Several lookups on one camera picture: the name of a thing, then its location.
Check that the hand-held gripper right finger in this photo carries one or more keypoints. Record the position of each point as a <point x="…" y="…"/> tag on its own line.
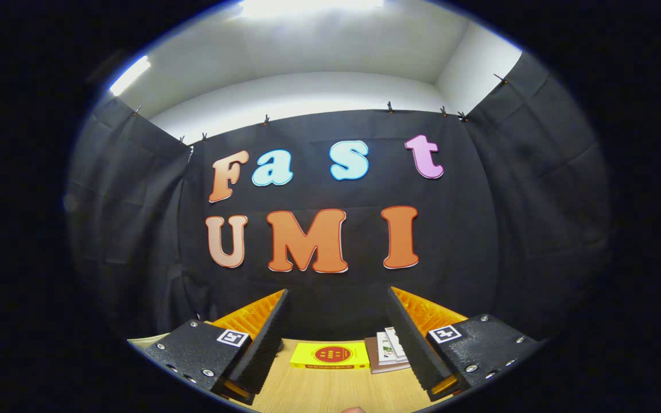
<point x="413" y="344"/>

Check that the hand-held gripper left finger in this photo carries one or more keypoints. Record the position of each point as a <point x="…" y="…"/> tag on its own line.
<point x="267" y="344"/>

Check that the beige fabric storage box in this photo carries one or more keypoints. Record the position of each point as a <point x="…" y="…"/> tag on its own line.
<point x="150" y="340"/>

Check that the yellow box with red label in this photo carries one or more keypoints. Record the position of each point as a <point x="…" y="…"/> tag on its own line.
<point x="330" y="355"/>

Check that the white illustrated book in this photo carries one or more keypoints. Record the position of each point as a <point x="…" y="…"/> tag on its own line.
<point x="396" y="341"/>
<point x="385" y="350"/>

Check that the row of small cloth clips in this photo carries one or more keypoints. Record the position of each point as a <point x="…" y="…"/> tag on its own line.
<point x="265" y="120"/>

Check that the ceiling light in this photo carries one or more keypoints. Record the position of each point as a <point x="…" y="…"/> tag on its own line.
<point x="129" y="76"/>

